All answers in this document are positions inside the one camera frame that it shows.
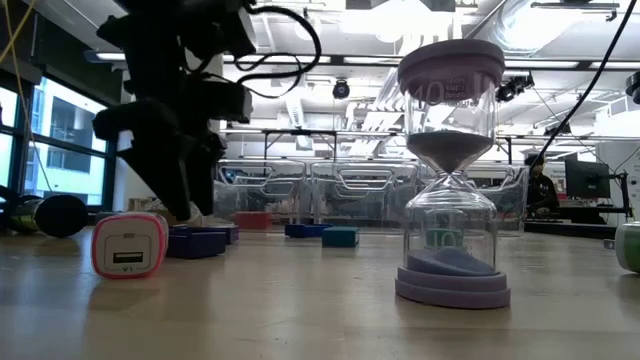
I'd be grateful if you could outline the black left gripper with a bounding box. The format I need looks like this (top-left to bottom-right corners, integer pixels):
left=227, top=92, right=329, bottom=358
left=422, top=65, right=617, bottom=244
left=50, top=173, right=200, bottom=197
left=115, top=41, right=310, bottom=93
left=92, top=0, right=258, bottom=223

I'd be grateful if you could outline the purple digital timer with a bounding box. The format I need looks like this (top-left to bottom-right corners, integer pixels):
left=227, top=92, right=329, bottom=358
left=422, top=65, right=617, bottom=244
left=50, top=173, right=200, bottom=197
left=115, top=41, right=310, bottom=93
left=166, top=227, right=229, bottom=260

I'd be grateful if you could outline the red adapter box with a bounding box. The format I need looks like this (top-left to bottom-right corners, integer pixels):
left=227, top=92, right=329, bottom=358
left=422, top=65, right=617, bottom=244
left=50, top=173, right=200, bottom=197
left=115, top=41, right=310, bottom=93
left=233, top=210, right=274, bottom=232

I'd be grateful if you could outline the pink white USB charger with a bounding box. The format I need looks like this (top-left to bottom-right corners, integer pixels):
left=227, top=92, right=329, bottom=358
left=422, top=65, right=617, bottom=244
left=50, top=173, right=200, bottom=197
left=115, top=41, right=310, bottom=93
left=90, top=210, right=170, bottom=280

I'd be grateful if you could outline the clear plastic bin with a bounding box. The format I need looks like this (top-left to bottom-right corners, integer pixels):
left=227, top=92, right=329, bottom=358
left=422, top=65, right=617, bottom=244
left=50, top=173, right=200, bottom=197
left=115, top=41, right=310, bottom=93
left=309, top=160, right=420, bottom=234
left=213, top=159, right=307, bottom=234
left=418, top=163, right=530, bottom=237

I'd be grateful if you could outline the teal block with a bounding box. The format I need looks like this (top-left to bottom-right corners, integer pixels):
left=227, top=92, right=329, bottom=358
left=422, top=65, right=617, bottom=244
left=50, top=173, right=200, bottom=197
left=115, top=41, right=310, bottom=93
left=321, top=225, right=361, bottom=249

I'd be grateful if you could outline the black framed background table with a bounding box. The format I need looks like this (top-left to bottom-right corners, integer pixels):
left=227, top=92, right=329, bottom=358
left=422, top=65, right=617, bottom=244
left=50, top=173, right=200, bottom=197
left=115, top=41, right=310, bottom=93
left=260, top=128, right=341, bottom=162

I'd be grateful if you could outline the large window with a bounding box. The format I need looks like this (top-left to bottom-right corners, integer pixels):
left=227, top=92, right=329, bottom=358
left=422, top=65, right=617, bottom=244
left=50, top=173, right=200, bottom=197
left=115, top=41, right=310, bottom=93
left=0, top=74, right=121, bottom=211

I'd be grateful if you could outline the blue digital timer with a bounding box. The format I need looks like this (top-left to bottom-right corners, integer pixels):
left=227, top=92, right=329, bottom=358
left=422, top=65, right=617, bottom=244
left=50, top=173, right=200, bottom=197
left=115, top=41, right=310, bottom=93
left=284, top=222, right=332, bottom=239

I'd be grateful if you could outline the lavender sand hourglass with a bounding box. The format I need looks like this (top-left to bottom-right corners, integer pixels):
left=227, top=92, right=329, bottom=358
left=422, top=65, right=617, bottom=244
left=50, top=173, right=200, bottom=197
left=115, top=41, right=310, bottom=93
left=394, top=38, right=512, bottom=310

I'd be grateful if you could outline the black ceiling spotlight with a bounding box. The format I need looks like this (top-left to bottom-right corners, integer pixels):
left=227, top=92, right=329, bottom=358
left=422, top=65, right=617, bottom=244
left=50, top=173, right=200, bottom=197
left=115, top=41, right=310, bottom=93
left=495, top=73, right=536, bottom=104

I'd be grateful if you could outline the person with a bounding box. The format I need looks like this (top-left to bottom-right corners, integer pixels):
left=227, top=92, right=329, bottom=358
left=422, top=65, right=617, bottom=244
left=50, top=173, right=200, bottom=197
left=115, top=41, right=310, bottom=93
left=523, top=153, right=560, bottom=217

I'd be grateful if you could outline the black desk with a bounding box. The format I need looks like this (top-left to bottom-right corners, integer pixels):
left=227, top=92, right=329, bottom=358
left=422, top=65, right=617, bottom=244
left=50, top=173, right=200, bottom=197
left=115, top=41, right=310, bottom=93
left=523, top=204, right=635, bottom=240

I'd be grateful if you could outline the black computer monitor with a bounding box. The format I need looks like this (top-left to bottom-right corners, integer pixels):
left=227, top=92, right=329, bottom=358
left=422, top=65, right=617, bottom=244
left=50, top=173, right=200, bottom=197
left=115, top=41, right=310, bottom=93
left=564, top=158, right=612, bottom=200

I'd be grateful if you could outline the green white USB charger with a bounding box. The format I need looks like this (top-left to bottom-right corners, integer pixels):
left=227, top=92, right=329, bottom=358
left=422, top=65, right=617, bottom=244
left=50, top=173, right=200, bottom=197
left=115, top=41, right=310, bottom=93
left=602, top=221, right=640, bottom=275

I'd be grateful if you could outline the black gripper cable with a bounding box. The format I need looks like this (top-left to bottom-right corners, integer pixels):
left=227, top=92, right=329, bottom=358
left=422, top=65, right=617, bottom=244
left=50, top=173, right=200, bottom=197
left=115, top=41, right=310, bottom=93
left=232, top=3, right=324, bottom=100

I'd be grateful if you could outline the yellow cable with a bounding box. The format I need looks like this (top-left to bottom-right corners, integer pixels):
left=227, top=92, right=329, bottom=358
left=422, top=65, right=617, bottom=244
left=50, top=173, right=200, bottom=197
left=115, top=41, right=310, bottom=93
left=2, top=0, right=54, bottom=199
left=0, top=0, right=37, bottom=65

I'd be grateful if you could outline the silver air duct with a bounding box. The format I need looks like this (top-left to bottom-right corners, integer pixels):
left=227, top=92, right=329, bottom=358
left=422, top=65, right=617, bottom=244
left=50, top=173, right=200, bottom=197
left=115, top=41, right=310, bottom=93
left=492, top=0, right=624, bottom=56

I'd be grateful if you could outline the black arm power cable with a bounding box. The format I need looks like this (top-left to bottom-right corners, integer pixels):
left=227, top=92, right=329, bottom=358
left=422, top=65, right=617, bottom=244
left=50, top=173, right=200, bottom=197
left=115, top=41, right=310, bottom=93
left=528, top=0, right=627, bottom=171

